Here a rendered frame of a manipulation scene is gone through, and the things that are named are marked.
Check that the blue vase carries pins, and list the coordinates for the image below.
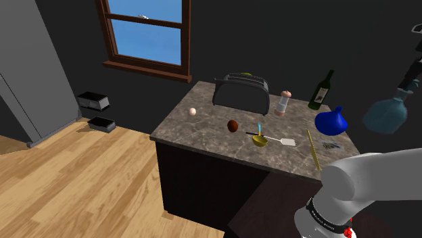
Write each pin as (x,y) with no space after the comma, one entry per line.
(331,123)

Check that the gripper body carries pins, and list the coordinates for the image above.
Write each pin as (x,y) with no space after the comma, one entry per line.
(412,77)

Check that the brown round fruit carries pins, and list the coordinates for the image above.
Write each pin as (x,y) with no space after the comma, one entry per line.
(232,126)

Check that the wooden and clear pepper mill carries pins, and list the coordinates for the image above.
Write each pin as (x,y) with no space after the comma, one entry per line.
(282,105)

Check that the black box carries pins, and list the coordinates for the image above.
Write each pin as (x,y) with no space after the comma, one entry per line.
(93,100)
(101,124)

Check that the dark kitchen island cabinet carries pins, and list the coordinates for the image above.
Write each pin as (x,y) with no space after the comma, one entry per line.
(197,184)

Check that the yellow stick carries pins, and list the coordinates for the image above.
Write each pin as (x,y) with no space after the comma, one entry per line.
(313,150)

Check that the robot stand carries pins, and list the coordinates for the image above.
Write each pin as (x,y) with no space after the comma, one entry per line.
(270,211)

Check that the green wine bottle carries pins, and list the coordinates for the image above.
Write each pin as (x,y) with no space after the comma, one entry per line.
(319,95)

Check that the brown framed window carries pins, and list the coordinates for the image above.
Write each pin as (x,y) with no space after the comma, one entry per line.
(148,39)

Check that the pale egg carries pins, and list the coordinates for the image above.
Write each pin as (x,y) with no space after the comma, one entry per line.
(192,111)

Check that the black toaster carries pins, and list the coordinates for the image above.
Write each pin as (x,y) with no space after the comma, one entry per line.
(239,94)

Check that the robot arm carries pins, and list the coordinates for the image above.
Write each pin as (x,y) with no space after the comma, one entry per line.
(362,174)

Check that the green round thing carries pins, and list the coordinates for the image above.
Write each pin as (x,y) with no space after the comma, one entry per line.
(245,73)

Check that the grey refrigerator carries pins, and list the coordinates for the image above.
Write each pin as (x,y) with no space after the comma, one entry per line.
(33,66)

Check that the pale blue glass bottle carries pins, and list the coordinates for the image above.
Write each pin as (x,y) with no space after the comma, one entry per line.
(385,115)

